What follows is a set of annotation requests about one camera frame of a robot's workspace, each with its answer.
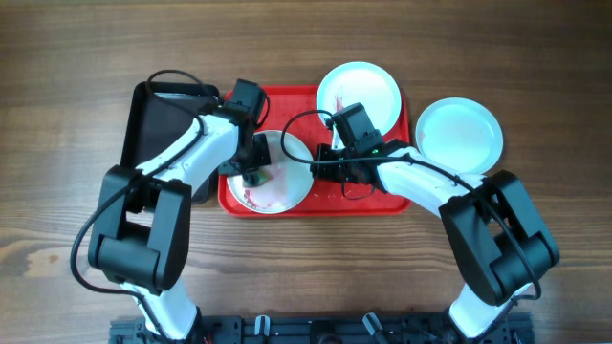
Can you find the green yellow sponge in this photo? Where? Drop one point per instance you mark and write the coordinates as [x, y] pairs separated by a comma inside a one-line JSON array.
[[255, 178]]

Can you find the light blue plate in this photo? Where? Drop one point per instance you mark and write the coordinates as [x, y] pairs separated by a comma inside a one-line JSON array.
[[460, 133], [364, 83]]

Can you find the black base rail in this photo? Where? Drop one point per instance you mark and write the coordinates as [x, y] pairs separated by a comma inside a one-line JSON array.
[[424, 327]]

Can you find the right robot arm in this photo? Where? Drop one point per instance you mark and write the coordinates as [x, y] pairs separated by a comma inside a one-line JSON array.
[[499, 241]]

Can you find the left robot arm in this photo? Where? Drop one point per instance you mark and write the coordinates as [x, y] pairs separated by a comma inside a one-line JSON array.
[[140, 231]]

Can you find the light blue plate top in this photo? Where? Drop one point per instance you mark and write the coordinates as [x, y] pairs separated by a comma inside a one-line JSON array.
[[364, 83]]

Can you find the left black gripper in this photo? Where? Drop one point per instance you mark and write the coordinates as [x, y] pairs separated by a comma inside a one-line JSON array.
[[264, 159]]

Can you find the black plastic tray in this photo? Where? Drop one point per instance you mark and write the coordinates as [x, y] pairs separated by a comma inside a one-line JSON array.
[[152, 125]]

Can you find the white plate with stain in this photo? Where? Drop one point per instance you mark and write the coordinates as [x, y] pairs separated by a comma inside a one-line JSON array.
[[291, 182]]

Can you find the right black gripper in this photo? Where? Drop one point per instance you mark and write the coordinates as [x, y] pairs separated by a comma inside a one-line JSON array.
[[324, 171]]

